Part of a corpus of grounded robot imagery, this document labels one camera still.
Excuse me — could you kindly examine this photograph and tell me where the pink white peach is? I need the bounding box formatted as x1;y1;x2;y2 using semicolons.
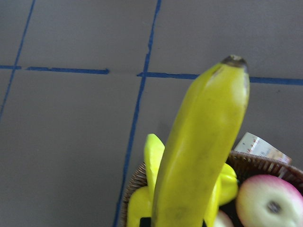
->
235;175;303;227

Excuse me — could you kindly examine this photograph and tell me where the brown wicker basket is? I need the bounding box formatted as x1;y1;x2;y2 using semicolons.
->
118;151;303;227

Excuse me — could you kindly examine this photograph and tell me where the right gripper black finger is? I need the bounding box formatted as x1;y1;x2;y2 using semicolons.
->
139;217;152;227

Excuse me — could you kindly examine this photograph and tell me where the basket paper price tag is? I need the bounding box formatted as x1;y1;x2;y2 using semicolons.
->
234;132;292;164

